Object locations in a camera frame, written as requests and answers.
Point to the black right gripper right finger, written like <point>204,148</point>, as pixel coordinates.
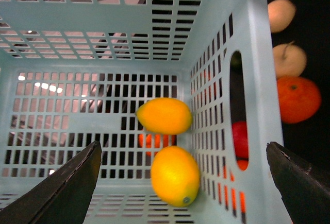
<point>304,188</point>

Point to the bumpy orange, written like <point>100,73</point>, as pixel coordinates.
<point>242,164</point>
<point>154,142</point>

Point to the white pear with stem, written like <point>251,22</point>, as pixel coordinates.
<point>289,60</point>

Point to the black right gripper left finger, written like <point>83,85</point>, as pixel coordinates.
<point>64,196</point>

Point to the yellow lemon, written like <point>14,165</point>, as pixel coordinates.
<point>175,176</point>
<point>165,115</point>

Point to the orange persimmon with leaf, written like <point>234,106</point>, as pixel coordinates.
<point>299,99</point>

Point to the bumpy orange front left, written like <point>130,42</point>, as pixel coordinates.
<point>154,142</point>

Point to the red pomegranate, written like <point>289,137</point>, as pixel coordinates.
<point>240,139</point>

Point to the bumpy orange front right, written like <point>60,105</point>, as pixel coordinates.
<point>242,164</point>

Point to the light teal shopping basket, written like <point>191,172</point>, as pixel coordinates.
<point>76,71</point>

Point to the white pear lying sideways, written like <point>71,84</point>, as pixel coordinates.
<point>281,14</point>

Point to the dark green avocado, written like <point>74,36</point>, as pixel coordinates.
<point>236,61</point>

